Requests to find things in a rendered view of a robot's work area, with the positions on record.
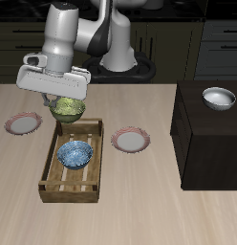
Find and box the green bowl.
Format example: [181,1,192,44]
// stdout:
[49,97,87,124]

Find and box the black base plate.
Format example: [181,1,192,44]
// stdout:
[81,52,157,80]

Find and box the white bowl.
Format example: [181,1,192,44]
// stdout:
[202,86,237,112]

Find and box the blue bowl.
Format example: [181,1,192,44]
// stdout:
[56,140,94,170]

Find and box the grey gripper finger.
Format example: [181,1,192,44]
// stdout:
[51,95,62,108]
[41,93,51,107]

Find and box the pink-rimmed white plate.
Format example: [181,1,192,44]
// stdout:
[4,111,44,136]
[110,125,152,154]

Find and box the dark wooden cabinet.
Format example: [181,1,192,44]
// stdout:
[169,79,237,191]

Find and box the wooden slat tray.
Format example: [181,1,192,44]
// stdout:
[37,118,105,204]

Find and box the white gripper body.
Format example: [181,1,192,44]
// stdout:
[15,65,92,101]

